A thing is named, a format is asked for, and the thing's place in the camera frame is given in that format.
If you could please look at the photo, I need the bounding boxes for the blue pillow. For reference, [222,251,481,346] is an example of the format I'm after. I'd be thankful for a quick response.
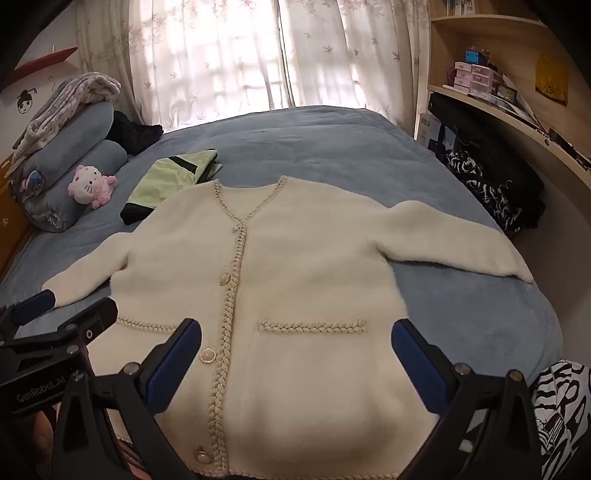
[23,99,116,160]
[21,138,129,232]

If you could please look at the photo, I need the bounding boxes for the black bag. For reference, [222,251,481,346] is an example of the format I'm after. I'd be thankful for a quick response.
[427,92,546,232]

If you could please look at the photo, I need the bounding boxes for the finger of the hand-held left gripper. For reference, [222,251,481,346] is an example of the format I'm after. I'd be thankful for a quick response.
[0,289,57,344]
[9,296,119,365]

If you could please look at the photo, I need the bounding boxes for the wooden shelf unit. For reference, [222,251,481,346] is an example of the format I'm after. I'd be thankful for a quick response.
[413,0,591,324]

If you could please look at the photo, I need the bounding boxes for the white carton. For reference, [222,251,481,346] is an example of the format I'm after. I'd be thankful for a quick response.
[417,111,458,155]

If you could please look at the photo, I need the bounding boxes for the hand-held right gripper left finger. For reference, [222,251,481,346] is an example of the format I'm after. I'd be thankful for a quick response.
[48,318,204,480]

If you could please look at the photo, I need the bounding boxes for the light green garment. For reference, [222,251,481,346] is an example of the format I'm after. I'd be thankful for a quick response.
[120,148,225,226]

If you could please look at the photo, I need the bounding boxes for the folded patterned blanket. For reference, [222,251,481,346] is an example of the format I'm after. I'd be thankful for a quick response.
[11,71,122,162]

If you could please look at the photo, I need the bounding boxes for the black white patterned trousers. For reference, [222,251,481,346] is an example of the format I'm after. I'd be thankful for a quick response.
[529,360,591,480]

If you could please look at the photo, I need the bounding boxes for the floral sheer curtain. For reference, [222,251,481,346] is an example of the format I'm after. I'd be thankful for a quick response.
[76,0,296,129]
[277,0,432,134]

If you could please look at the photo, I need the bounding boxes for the cream fluffy cardigan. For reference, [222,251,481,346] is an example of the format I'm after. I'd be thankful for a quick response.
[41,175,536,480]

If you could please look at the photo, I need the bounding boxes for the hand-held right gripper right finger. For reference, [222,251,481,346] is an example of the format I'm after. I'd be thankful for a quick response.
[390,318,543,480]

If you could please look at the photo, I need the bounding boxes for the red wall shelf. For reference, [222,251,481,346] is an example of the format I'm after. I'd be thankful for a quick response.
[2,46,79,88]

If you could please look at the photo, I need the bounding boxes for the pink white plush toy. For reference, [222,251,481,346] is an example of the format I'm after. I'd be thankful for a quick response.
[68,165,118,209]

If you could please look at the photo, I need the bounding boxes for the black fluffy garment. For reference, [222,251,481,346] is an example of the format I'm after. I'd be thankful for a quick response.
[105,111,164,157]

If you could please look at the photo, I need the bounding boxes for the blue bed blanket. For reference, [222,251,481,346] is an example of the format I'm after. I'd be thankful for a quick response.
[0,105,566,480]

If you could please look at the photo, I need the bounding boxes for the stack of pink boxes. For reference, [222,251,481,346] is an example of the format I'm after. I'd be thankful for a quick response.
[452,61,502,93]

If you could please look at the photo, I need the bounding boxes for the loose papers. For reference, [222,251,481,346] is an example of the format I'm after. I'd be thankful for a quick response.
[515,90,591,171]

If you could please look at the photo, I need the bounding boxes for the wooden bedside cabinet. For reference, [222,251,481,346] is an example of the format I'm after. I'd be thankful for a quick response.
[0,154,35,280]

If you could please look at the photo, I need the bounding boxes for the cartoon face wall sticker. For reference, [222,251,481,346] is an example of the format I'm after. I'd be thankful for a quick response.
[16,88,40,114]

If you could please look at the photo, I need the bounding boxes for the black white patterned cloth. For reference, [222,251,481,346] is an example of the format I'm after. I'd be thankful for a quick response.
[444,150,525,234]

